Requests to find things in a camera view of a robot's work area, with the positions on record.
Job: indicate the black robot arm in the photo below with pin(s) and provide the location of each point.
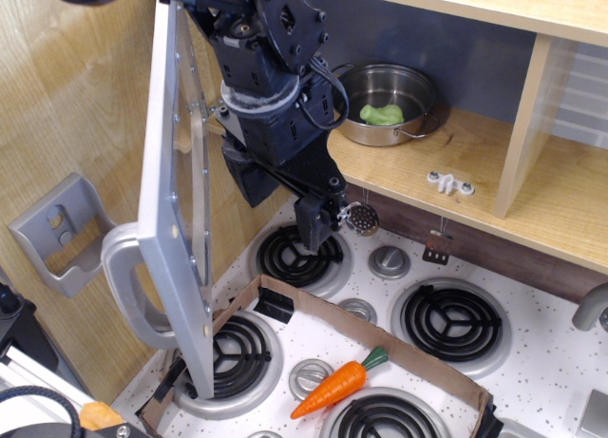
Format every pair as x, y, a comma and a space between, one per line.
279, 93

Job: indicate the grey front stove knob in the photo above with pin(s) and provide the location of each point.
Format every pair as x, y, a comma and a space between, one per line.
307, 375

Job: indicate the grey middle stove knob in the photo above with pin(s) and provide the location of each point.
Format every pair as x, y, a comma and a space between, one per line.
359, 308

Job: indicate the back right stove burner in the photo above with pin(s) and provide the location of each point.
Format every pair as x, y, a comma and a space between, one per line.
454, 321

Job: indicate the grey toy faucet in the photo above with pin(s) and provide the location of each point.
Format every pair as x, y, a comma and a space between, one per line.
592, 310

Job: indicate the back left stove burner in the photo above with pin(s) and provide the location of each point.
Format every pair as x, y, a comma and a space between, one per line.
279, 252

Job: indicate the orange toy carrot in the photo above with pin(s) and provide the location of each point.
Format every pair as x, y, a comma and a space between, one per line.
344, 382

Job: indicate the grey stove knob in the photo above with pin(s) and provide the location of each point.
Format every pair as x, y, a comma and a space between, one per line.
359, 308
389, 262
307, 375

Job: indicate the grey back stove knob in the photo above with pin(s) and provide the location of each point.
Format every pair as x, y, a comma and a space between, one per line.
389, 262

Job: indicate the stove burner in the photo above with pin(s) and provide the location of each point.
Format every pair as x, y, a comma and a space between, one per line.
247, 363
383, 412
454, 321
279, 252

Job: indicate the front right stove burner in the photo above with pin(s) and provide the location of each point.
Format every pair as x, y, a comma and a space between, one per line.
383, 412

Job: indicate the stainless steel pot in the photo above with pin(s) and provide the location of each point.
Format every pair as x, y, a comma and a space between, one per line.
386, 84

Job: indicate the silver toy microwave door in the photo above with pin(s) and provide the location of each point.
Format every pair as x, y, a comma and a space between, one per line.
158, 268

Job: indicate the brown cardboard barrier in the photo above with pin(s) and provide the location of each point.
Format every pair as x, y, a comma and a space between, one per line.
309, 327

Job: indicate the hanging small spatula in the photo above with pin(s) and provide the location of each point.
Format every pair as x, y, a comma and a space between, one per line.
438, 245

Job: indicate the grey wall phone holder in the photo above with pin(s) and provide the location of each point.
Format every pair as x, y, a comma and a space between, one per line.
55, 220

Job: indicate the wooden shelf divider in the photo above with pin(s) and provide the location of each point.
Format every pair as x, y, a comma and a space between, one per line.
546, 77

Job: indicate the hanging metal strainer spoon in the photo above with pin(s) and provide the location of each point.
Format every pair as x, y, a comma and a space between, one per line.
361, 218

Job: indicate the green play dough lump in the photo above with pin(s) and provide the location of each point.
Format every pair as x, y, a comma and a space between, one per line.
382, 116

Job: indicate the front left stove burner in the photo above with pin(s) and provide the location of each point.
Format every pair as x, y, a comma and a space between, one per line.
247, 363

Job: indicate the white door latch clip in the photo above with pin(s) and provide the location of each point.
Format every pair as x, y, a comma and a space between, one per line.
447, 184

